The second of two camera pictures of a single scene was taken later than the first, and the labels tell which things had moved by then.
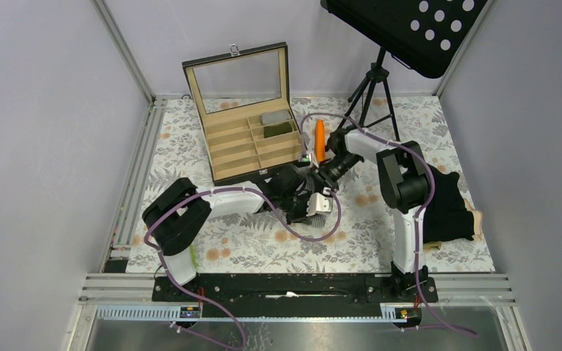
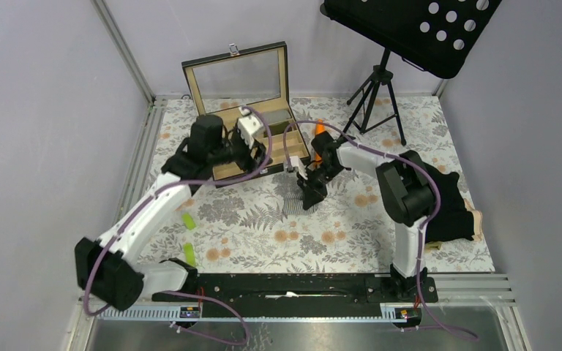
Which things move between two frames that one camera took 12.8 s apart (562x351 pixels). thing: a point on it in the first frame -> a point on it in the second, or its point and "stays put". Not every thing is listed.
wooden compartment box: [242, 104] stays put
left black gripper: [301, 218] -> [249, 164]
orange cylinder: [320, 140] stays put
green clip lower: [192, 254] stays put
